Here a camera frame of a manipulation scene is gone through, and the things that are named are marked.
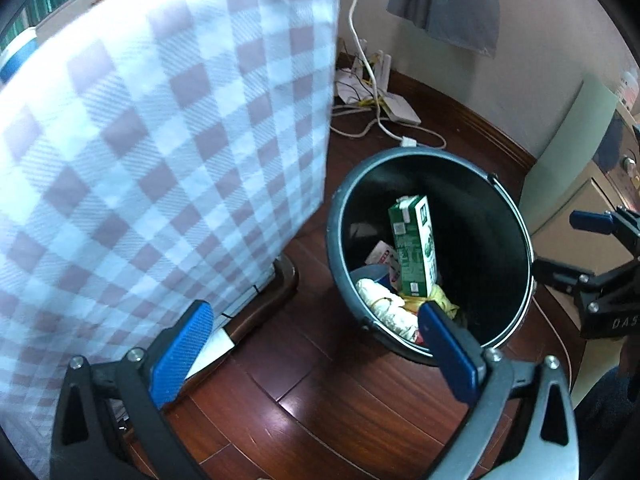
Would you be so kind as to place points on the person's dark blue trousers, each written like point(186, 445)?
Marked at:
point(607, 410)

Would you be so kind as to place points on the white flat adapter box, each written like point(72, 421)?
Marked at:
point(400, 109)

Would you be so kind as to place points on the red white packet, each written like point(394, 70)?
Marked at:
point(385, 256)

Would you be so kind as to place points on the yellow wrapper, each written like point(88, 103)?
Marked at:
point(441, 302)

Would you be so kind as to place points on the wooden table leg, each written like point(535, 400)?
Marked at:
point(270, 290)

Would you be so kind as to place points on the blue white paper cup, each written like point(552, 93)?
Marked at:
point(16, 55)

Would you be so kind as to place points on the white tissue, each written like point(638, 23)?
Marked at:
point(387, 305)

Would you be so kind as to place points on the red wrapper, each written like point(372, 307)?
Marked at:
point(421, 332)

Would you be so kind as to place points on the black round trash bin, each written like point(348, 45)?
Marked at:
point(480, 240)

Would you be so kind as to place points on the grey hanging cloth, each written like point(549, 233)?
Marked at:
point(447, 0)

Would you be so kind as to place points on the pink white checkered tablecloth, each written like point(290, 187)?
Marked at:
point(160, 150)

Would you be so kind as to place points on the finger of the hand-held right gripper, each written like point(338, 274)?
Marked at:
point(590, 221)
point(555, 270)

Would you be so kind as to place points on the white router with antennas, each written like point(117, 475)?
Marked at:
point(357, 77)

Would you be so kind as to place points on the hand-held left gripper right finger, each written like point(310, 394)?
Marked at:
point(447, 355)

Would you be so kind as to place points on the white paper sheet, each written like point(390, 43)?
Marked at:
point(212, 352)

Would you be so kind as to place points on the green milk carton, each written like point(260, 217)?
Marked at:
point(414, 245)

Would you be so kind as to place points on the white bottle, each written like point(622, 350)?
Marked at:
point(631, 87)

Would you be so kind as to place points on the light green cabinet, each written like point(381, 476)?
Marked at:
point(570, 180)

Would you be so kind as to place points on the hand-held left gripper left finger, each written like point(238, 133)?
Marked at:
point(181, 355)

